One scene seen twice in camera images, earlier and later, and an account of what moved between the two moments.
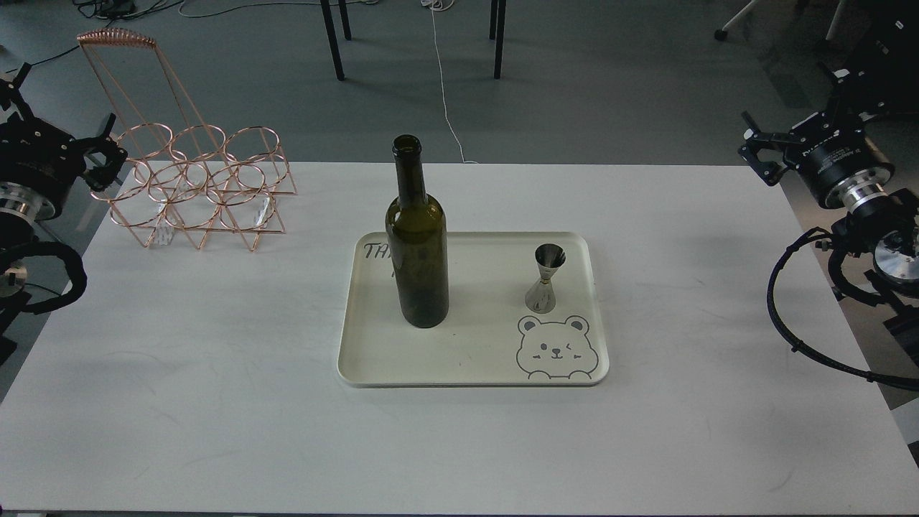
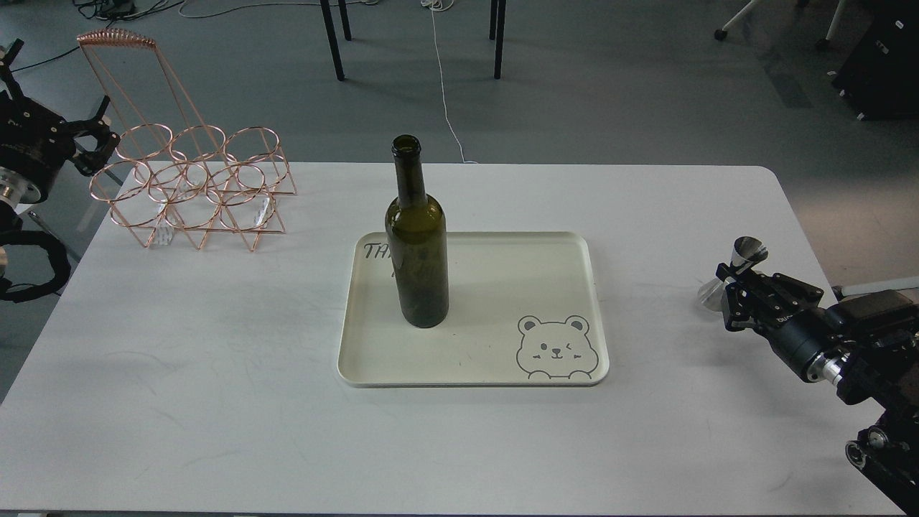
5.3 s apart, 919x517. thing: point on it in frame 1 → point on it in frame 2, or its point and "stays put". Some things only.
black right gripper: (841, 166) → (789, 314)
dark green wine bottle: (417, 233) stays put
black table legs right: (500, 14) stays put
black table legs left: (337, 64) stays put
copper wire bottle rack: (177, 174) stays put
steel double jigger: (548, 258) → (746, 250)
